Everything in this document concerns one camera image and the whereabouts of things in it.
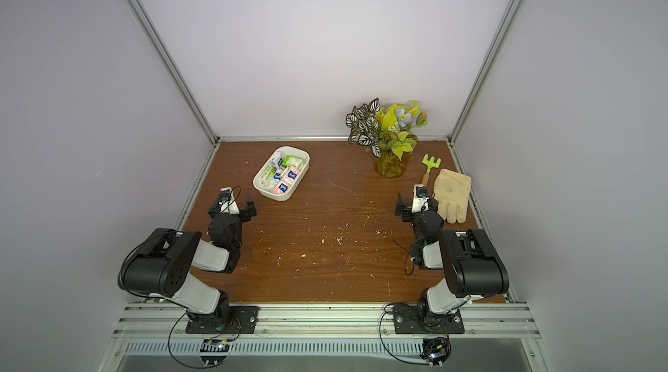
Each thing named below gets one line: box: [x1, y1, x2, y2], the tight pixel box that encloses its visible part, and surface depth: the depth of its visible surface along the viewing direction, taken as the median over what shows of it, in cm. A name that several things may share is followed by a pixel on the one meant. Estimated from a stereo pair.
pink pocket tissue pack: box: [272, 180, 290, 195], surface depth 101 cm
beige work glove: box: [433, 168, 472, 225], surface depth 105 cm
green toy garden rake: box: [420, 153, 441, 186], surface depth 112 cm
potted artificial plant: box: [345, 97, 429, 179], surface depth 96 cm
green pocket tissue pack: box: [281, 155, 303, 168], surface depth 108 cm
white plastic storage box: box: [252, 146, 311, 202], surface depth 107 cm
